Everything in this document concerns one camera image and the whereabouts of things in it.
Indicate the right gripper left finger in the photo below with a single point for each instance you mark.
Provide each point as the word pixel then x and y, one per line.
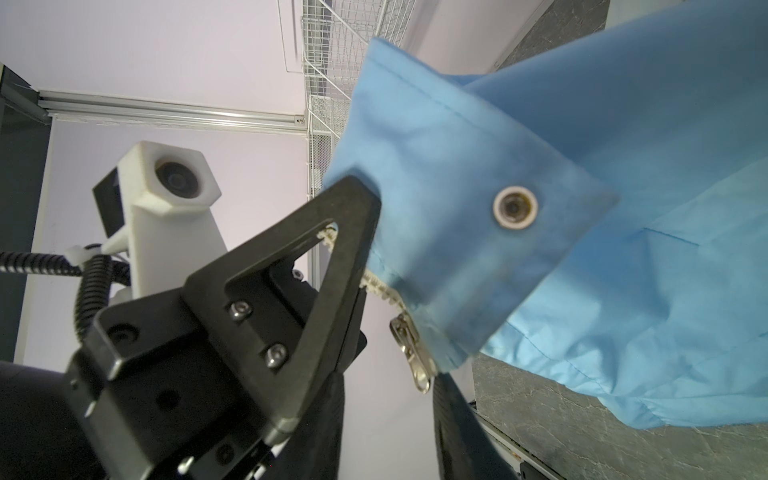
pixel 314 450

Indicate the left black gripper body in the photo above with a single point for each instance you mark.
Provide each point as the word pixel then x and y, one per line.
pixel 145 397

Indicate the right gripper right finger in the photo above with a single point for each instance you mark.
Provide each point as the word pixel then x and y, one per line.
pixel 464 451

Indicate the white wire wall shelf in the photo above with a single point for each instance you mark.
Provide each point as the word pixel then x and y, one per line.
pixel 326 42

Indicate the light blue zip jacket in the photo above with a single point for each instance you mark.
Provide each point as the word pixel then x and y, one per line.
pixel 595 215

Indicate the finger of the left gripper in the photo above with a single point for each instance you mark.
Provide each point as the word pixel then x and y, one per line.
pixel 278 335

